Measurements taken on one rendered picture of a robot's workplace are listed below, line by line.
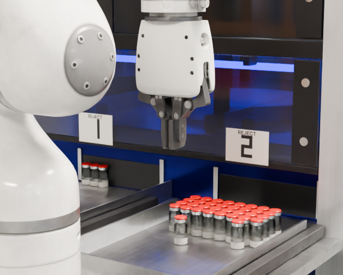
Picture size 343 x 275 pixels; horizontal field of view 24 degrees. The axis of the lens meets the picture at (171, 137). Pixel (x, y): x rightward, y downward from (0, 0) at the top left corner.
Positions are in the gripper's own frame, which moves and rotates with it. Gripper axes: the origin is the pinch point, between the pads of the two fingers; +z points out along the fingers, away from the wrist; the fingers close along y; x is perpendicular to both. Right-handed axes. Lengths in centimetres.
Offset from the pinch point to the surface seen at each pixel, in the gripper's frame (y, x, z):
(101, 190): 43, -39, 22
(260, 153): 4.4, -34.6, 9.4
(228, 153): 10.8, -34.7, 10.2
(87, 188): 46, -38, 22
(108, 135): 38, -35, 9
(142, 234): 18.1, -18.1, 22.2
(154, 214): 19.5, -23.8, 20.2
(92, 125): 42, -35, 8
